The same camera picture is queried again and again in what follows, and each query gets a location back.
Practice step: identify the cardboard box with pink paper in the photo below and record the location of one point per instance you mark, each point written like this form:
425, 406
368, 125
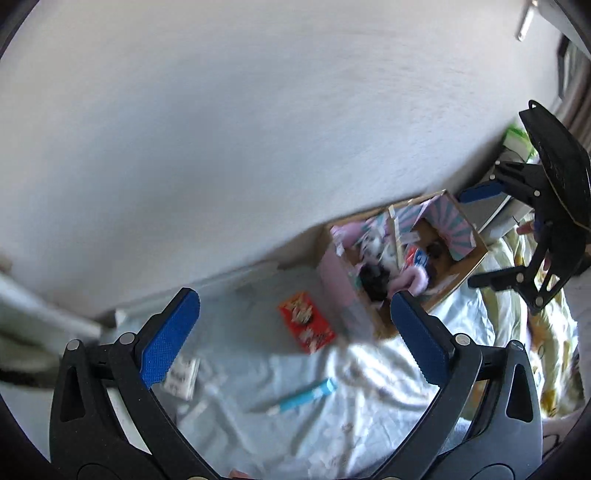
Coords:
461, 258

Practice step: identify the person's right hand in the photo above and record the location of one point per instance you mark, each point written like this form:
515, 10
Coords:
525, 228

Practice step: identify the yellow printed blanket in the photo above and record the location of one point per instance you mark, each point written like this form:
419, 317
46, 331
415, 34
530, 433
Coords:
549, 332

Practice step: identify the light blue tube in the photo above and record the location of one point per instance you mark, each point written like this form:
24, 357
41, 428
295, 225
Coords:
304, 397

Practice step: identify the white sock with black print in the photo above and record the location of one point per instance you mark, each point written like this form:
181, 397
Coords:
375, 240

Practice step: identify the pink fluffy scrunchie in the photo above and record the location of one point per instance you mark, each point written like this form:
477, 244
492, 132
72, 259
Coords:
415, 281

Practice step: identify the white tissue pack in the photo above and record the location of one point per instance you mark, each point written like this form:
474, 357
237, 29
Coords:
183, 379

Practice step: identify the pale blue floral bedsheet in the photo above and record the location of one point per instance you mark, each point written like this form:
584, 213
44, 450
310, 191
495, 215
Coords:
300, 415

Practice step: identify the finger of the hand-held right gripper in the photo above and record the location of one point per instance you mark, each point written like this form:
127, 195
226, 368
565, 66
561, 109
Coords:
480, 192
501, 279

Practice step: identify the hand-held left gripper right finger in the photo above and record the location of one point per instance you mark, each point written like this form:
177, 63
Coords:
421, 344

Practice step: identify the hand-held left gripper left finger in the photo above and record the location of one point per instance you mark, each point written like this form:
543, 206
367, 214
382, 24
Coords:
170, 344

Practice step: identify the black cloth scrunchie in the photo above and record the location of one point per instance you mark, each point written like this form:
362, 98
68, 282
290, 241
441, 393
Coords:
375, 277

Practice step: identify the red snack box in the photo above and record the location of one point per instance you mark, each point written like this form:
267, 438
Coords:
307, 325

